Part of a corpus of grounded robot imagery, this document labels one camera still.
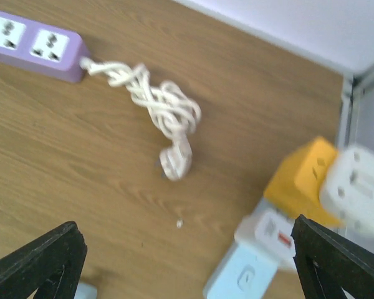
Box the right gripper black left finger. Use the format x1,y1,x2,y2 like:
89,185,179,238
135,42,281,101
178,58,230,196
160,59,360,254
0,221,87,298

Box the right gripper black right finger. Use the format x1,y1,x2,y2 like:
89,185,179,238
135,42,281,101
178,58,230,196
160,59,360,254
291,214,374,299

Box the white cube adapter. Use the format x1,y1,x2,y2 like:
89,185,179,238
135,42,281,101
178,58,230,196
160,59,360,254
319,144,374,235

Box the light blue charger block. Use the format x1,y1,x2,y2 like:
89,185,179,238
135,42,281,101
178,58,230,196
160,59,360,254
202,199,280,299

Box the purple power strip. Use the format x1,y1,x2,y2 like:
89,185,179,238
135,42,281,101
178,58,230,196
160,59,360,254
0,11,90,83

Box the yellow plug adapter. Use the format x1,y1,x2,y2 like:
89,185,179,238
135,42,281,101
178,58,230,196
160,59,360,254
264,136,342,227

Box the white usb charger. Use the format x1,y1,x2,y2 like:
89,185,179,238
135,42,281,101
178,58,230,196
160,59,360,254
234,208,296,272

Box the white power strip cord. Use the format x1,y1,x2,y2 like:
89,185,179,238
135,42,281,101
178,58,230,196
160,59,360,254
79,57,203,182

